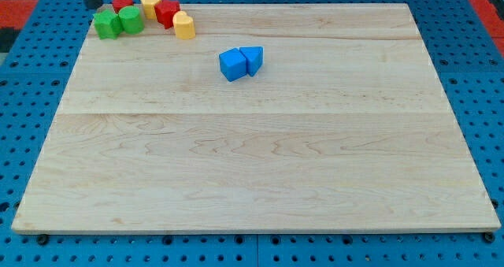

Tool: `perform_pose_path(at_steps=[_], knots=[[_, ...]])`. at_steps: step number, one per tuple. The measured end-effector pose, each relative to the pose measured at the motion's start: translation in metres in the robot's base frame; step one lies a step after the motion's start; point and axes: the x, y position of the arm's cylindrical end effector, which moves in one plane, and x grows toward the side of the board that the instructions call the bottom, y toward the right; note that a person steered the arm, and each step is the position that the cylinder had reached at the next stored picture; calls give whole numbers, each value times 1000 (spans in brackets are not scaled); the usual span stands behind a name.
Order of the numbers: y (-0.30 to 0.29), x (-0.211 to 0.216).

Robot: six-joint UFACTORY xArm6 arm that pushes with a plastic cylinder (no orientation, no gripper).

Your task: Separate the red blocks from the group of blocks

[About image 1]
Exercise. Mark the red star block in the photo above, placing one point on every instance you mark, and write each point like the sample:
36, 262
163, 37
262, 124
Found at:
165, 11

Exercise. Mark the red cylinder block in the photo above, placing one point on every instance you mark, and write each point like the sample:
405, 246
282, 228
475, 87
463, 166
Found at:
120, 4

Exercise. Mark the yellow hexagon block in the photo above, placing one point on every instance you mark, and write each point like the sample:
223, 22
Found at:
149, 8

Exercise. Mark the light wooden board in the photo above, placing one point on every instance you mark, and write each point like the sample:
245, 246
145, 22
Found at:
344, 129

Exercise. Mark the green star block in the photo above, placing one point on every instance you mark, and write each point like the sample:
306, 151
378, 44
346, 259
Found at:
107, 24

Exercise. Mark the blue triangle block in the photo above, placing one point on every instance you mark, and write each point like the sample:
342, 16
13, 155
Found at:
254, 58

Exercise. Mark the blue cube block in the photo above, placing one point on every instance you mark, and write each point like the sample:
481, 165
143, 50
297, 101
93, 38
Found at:
232, 64

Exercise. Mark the green cylinder block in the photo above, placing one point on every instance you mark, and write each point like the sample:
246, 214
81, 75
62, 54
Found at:
131, 20

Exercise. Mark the yellow heart block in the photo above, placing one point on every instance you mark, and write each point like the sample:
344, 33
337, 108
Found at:
184, 26

